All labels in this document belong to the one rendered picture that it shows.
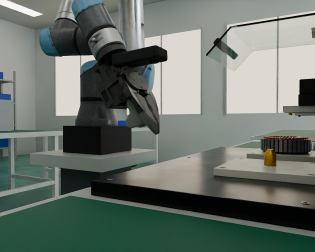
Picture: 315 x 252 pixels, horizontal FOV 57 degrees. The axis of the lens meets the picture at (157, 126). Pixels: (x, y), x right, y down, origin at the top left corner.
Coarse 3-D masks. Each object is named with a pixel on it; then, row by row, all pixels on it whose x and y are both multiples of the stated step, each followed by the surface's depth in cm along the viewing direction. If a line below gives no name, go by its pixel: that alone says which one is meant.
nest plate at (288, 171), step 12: (216, 168) 46; (228, 168) 46; (240, 168) 46; (252, 168) 46; (264, 168) 46; (276, 168) 46; (288, 168) 46; (300, 168) 46; (312, 168) 46; (276, 180) 42; (288, 180) 41; (300, 180) 40; (312, 180) 40
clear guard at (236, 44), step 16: (304, 16) 57; (224, 32) 64; (240, 32) 67; (256, 32) 67; (272, 32) 67; (288, 32) 67; (304, 32) 67; (224, 48) 70; (240, 48) 77; (256, 48) 82; (272, 48) 82; (224, 64) 78
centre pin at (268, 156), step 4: (268, 152) 49; (272, 152) 49; (264, 156) 49; (268, 156) 48; (272, 156) 48; (264, 160) 49; (268, 160) 48; (272, 160) 48; (264, 164) 49; (268, 164) 48; (272, 164) 48
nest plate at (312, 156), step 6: (258, 150) 74; (312, 150) 74; (246, 156) 68; (252, 156) 67; (258, 156) 66; (276, 156) 64; (282, 156) 64; (288, 156) 63; (294, 156) 63; (300, 156) 62; (306, 156) 62; (312, 156) 61
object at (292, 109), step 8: (304, 80) 44; (312, 80) 43; (304, 88) 44; (312, 88) 43; (304, 96) 44; (312, 96) 43; (304, 104) 44; (312, 104) 43; (296, 112) 47; (304, 112) 47; (312, 112) 47
